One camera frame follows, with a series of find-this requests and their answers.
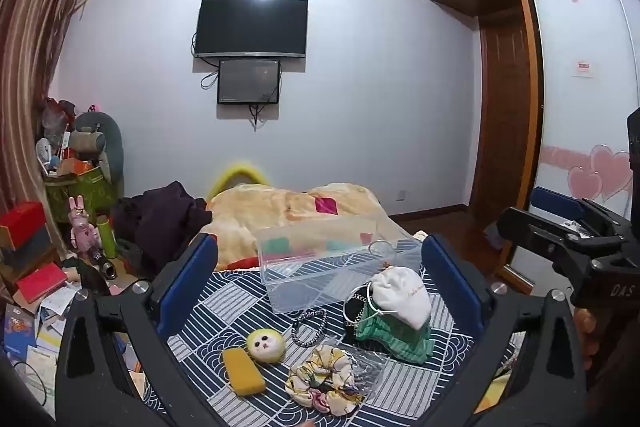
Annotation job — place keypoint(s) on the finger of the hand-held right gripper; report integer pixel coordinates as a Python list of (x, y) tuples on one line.
[(535, 232), (557, 203)]

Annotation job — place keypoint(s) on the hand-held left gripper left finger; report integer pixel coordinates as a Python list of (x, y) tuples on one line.
[(186, 287)]

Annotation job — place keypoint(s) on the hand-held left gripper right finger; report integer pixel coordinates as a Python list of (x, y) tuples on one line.
[(454, 287)]

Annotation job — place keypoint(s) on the person's right hand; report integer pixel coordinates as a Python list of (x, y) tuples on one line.
[(586, 334)]

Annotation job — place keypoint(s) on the blue white patterned bedsheet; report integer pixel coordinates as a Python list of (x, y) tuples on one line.
[(235, 302)]

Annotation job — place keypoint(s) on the dark clothes pile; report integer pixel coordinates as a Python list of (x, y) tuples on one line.
[(160, 217)]

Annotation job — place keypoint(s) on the green knit cloth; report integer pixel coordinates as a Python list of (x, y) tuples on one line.
[(395, 339)]

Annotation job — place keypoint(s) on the black cylinder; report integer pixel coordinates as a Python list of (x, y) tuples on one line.
[(105, 266)]

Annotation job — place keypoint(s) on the green bottle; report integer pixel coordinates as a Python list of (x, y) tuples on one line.
[(107, 239)]

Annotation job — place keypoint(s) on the round yellow plush toy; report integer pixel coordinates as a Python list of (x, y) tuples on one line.
[(265, 346)]

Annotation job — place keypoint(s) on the yellow sponge block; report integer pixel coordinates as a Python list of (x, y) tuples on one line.
[(242, 372)]

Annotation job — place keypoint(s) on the brown wooden door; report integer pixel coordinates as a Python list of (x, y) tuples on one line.
[(502, 117)]

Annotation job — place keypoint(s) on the clear plastic bag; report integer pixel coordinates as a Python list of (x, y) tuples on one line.
[(372, 367)]

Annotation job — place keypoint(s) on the pink bunny toy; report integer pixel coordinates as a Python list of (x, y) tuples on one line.
[(82, 232)]

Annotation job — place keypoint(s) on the orange patchwork blanket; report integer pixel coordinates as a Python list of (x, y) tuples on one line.
[(280, 212)]

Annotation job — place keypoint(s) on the yellow curved plush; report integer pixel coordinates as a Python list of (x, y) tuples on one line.
[(235, 169)]

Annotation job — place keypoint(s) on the clear plastic storage box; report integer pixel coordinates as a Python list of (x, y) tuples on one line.
[(320, 272)]

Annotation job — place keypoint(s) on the green cardboard box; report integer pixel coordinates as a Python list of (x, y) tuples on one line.
[(87, 194)]

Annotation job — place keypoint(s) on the red book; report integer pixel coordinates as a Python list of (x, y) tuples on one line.
[(42, 282)]

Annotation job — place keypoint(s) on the floral fabric scrunchie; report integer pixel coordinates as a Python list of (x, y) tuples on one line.
[(320, 362)]

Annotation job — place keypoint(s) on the pile of papers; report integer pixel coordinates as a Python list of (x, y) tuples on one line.
[(35, 337)]

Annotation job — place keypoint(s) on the grey plush toy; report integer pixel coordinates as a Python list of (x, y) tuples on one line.
[(97, 139)]

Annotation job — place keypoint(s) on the wooden wardrobe with sliding door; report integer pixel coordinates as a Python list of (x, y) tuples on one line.
[(580, 32)]

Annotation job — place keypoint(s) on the red box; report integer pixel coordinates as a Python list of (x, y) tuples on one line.
[(21, 222)]

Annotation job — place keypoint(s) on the small white fan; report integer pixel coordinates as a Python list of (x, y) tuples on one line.
[(44, 152)]

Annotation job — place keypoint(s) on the brown striped curtain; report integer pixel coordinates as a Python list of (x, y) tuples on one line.
[(27, 57)]

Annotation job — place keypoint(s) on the small black wall monitor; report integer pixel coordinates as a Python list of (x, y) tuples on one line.
[(248, 82)]

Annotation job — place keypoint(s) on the black wall television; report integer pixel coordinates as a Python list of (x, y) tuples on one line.
[(250, 27)]

